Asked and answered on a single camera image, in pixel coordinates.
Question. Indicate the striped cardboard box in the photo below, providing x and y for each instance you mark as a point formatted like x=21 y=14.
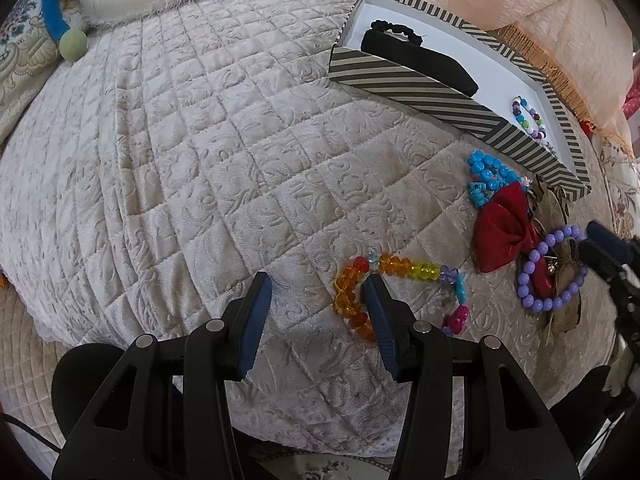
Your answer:
x=400 y=85

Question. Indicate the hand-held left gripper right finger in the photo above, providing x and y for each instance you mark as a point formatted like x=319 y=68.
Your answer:
x=380 y=320

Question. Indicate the floral patterned rug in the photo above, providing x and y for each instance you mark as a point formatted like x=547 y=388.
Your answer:
x=325 y=467

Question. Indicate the peach fringed blanket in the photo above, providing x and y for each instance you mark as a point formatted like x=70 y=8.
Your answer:
x=550 y=0

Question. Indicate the bronze leaf hair bow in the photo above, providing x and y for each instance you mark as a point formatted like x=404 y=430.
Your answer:
x=552 y=210

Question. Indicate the blue and green plush toy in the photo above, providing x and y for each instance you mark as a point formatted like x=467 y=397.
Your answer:
x=50 y=15

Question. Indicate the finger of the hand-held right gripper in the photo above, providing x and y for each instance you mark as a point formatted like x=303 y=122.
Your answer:
x=597 y=260
x=607 y=239

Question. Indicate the red fabric hair bow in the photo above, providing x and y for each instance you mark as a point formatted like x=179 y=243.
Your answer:
x=505 y=230

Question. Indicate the floral beige cushion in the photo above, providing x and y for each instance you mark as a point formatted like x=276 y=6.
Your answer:
x=20 y=60

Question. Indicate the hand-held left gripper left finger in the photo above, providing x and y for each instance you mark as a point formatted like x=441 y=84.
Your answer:
x=255 y=320

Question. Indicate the beige quilted seat cover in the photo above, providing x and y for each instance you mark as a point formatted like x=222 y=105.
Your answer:
x=25 y=360

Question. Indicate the floral embroidered pillow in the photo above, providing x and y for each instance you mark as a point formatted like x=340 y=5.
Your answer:
x=622 y=185

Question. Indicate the pink dotted garment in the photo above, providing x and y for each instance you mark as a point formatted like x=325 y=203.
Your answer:
x=634 y=105

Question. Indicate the cream quilted sofa cover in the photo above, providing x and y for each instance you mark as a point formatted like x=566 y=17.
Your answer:
x=200 y=160

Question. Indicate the black fabric headband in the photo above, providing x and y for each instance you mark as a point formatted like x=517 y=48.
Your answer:
x=425 y=60

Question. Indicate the black hair scrunchie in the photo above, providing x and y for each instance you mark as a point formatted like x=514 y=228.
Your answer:
x=380 y=23

